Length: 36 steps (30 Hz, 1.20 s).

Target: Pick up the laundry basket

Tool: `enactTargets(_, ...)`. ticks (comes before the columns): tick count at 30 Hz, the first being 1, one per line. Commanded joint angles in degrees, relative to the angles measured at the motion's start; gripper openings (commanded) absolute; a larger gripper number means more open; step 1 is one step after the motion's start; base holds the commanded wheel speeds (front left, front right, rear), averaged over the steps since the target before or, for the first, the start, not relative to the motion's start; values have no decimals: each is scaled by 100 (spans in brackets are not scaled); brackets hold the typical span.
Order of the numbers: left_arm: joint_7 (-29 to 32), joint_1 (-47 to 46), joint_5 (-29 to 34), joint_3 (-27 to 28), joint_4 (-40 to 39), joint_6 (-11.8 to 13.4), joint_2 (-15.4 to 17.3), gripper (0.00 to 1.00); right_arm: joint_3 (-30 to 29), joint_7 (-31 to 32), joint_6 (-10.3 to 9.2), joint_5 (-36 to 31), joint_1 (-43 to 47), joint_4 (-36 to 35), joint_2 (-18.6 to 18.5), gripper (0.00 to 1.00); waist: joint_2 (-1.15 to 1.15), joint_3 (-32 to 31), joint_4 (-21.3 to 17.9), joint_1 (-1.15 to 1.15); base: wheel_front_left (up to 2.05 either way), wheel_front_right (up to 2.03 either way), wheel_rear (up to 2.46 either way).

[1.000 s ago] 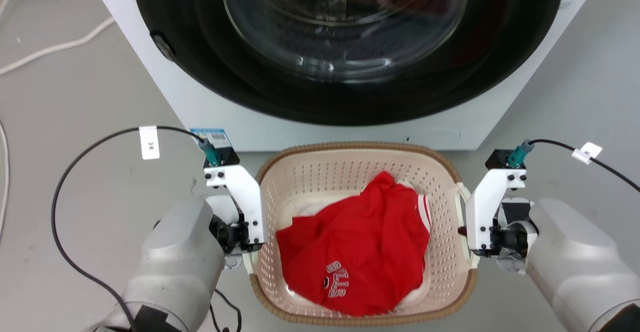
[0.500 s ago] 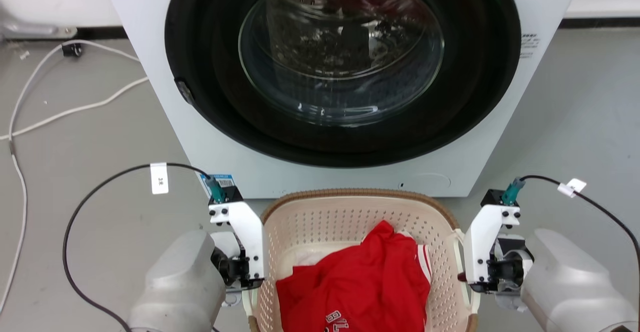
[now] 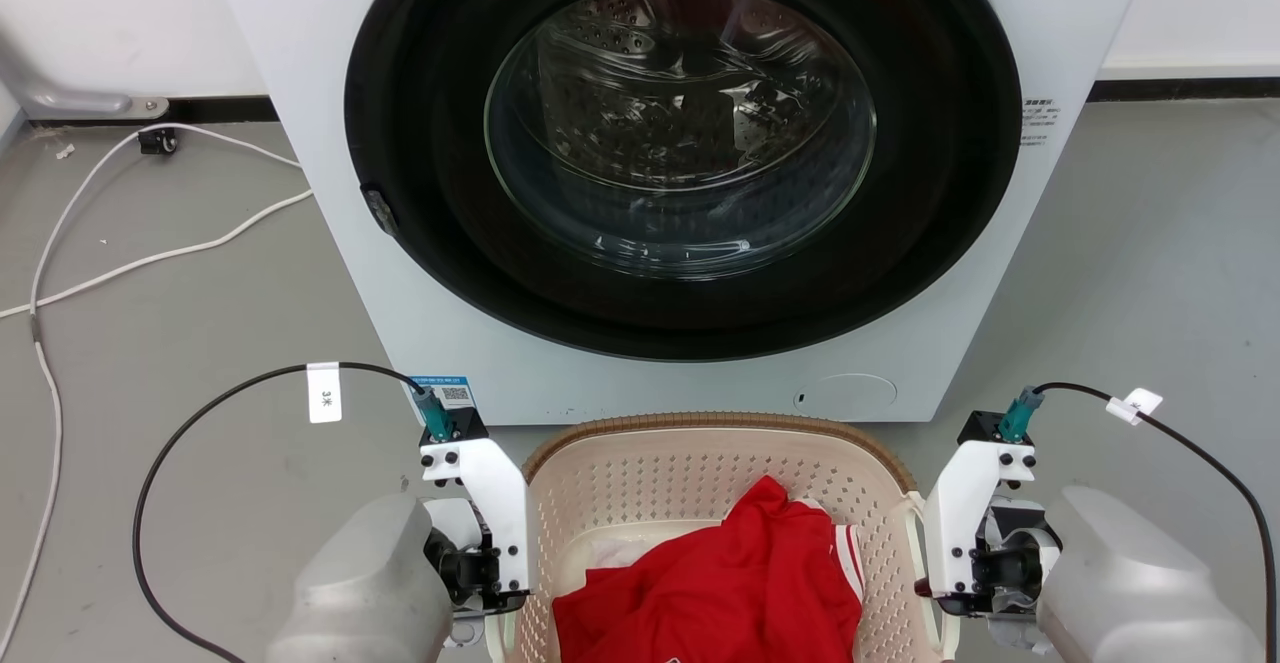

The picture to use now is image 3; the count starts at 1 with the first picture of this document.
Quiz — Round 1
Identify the white folded cable tag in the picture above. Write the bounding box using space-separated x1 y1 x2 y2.
1105 388 1164 426

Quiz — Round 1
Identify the black round glass washer door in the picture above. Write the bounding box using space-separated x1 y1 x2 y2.
344 0 1023 362

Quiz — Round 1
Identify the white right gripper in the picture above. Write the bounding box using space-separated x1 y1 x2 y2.
918 440 1061 619

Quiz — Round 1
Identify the white printed label sticker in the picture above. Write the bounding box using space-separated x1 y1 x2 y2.
1020 96 1061 149

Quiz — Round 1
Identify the thin white floor cable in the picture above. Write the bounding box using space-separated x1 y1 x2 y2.
0 123 303 656

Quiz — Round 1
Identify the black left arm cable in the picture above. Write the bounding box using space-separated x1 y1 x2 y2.
133 362 458 663

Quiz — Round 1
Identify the blue QR code sticker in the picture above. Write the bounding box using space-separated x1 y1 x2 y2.
410 375 473 412

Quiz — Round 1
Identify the round white filter cover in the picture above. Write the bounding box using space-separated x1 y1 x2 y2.
795 373 898 421

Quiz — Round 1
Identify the white rectangular cable tag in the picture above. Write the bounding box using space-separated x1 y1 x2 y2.
306 362 343 424

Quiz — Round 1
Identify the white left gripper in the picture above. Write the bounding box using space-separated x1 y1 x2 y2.
420 437 532 616

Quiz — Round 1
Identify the thick white floor cable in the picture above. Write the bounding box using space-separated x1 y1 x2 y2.
0 188 314 320

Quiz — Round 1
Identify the red garment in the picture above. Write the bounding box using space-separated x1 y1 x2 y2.
552 475 866 663

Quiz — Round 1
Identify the white front-load washing machine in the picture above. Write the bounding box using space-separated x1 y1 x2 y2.
205 0 1158 426

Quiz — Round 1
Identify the grey metal bracket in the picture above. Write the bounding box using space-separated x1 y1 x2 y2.
0 28 169 121

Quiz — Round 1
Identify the beige perforated laundry basket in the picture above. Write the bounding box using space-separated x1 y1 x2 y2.
487 412 961 663

